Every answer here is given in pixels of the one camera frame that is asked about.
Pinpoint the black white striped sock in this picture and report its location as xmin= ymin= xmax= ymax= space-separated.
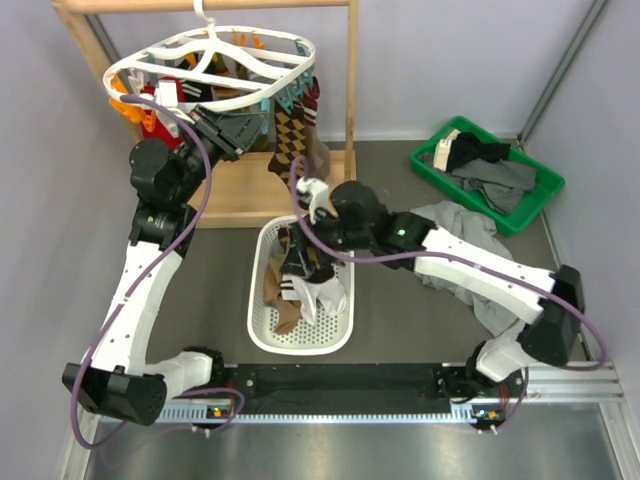
xmin=176 ymin=53 xmax=213 ymax=103

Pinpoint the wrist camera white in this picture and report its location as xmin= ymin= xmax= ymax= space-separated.
xmin=141 ymin=78 xmax=180 ymax=121
xmin=295 ymin=177 xmax=330 ymax=224

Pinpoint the white oval clip hanger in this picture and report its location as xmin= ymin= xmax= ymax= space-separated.
xmin=103 ymin=1 xmax=316 ymax=113

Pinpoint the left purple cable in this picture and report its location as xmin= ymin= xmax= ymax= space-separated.
xmin=69 ymin=94 xmax=246 ymax=449

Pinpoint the red sock left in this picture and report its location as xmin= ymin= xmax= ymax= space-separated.
xmin=141 ymin=77 xmax=184 ymax=149

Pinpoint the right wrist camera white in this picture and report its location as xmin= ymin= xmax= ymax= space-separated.
xmin=295 ymin=177 xmax=330 ymax=224

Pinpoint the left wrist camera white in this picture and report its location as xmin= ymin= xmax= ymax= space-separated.
xmin=141 ymin=78 xmax=180 ymax=121

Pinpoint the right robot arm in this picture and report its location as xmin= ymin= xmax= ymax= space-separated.
xmin=281 ymin=178 xmax=584 ymax=396

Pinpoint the green plastic bin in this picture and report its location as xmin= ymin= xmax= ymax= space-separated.
xmin=409 ymin=116 xmax=565 ymax=237

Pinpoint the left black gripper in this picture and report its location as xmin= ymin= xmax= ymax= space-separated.
xmin=171 ymin=103 xmax=268 ymax=203

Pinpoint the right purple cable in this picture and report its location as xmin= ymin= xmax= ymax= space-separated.
xmin=288 ymin=157 xmax=611 ymax=436

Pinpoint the white perforated plastic basket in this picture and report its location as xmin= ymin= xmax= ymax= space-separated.
xmin=247 ymin=215 xmax=355 ymax=356

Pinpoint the tan ribbed sock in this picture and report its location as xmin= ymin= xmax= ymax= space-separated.
xmin=274 ymin=299 xmax=302 ymax=335

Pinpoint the clothes pile in bin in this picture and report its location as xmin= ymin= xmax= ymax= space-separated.
xmin=418 ymin=129 xmax=537 ymax=215

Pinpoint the purple cable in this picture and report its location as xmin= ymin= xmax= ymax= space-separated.
xmin=288 ymin=157 xmax=611 ymax=436
xmin=69 ymin=94 xmax=246 ymax=449

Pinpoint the olive striped sock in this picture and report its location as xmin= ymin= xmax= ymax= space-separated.
xmin=207 ymin=53 xmax=249 ymax=99

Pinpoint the brown argyle sock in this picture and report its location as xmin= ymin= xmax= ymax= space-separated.
xmin=267 ymin=100 xmax=310 ymax=191
xmin=277 ymin=224 xmax=334 ymax=284

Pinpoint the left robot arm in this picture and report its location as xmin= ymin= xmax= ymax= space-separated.
xmin=61 ymin=107 xmax=268 ymax=426

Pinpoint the wooden drying rack frame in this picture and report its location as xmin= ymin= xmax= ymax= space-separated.
xmin=52 ymin=1 xmax=359 ymax=229

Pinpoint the grey cloth on table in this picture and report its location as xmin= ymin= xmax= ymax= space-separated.
xmin=411 ymin=200 xmax=516 ymax=337

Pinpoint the brown striped cuff sock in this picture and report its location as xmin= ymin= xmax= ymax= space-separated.
xmin=301 ymin=76 xmax=331 ymax=180

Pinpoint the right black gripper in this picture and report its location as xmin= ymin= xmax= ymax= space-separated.
xmin=281 ymin=206 xmax=372 ymax=280

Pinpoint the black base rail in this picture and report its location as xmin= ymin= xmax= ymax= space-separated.
xmin=221 ymin=363 xmax=519 ymax=415

